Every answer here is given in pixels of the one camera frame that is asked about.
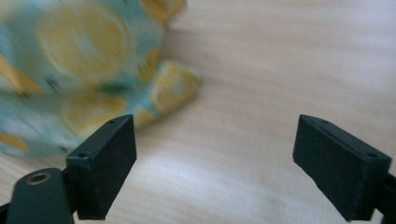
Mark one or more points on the lemon print teal cloth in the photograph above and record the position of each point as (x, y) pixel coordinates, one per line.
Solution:
(77, 62)

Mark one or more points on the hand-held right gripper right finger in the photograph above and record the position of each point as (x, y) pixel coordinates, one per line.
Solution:
(339, 168)

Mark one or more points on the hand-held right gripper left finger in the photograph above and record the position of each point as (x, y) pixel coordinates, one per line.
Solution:
(102, 165)

